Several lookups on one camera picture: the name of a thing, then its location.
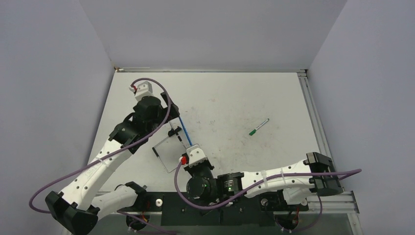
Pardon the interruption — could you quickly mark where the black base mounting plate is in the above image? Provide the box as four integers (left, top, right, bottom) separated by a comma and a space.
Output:
121, 191, 309, 227

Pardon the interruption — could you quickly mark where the aluminium frame rail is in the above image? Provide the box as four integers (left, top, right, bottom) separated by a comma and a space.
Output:
115, 68, 306, 73
297, 70, 333, 158

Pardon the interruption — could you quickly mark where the blue framed whiteboard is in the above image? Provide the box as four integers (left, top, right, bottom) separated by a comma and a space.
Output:
152, 119, 190, 174

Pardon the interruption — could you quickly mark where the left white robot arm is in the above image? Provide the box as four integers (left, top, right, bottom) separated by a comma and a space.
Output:
45, 92, 180, 235

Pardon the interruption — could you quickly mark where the green capped marker pen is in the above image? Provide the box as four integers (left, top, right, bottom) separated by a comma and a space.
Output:
249, 118, 270, 136

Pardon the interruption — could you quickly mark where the aluminium frame rail back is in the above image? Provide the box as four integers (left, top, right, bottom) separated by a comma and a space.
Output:
115, 68, 306, 73

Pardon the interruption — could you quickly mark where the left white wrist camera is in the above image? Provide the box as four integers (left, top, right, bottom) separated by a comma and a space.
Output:
129, 81, 154, 101

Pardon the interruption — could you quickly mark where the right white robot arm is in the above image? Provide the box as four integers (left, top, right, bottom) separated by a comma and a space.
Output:
184, 152, 343, 210

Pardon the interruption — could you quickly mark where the aluminium frame rail right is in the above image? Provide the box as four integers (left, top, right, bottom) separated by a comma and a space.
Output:
297, 70, 333, 158

